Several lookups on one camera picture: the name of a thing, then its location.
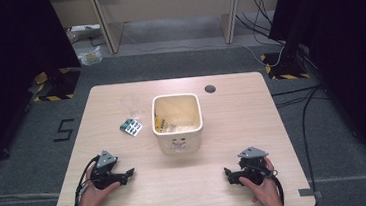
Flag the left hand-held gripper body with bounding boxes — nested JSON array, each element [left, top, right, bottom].
[[88, 149, 123, 191]]

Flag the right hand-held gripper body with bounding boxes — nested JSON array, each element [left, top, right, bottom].
[[235, 144, 275, 188]]

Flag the person's right hand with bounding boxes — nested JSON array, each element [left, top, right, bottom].
[[236, 155, 284, 206]]

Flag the person's left hand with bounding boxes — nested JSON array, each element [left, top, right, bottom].
[[73, 164, 124, 206]]

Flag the green blister pack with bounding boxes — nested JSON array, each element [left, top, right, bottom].
[[118, 117, 145, 139]]

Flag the cream square bin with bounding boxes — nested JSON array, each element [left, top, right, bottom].
[[149, 91, 206, 158]]

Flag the clear plastic cup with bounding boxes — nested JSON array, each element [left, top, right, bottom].
[[120, 91, 147, 121]]

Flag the crumpled pale paper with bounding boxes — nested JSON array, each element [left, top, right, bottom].
[[166, 119, 198, 134]]

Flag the black striped stand base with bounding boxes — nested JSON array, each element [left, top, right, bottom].
[[30, 66, 84, 104], [259, 49, 311, 83]]

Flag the clear plastic bag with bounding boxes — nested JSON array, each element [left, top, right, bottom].
[[76, 45, 104, 68]]

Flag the black curtain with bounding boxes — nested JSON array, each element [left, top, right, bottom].
[[264, 0, 366, 200], [0, 0, 90, 178]]

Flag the white power strip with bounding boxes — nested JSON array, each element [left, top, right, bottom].
[[69, 22, 102, 35]]

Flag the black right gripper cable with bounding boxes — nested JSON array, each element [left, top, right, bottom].
[[265, 168, 286, 206]]

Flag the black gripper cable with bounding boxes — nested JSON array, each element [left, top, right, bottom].
[[69, 154, 106, 206], [265, 168, 286, 206]]

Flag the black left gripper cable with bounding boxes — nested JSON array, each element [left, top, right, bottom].
[[69, 154, 106, 206]]

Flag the black floor cables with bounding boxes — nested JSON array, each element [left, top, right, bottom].
[[269, 82, 340, 206]]

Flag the black hanging cables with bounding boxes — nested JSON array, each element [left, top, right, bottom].
[[233, 0, 286, 50]]

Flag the beige desk frame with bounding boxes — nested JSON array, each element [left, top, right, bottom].
[[87, 0, 248, 57]]

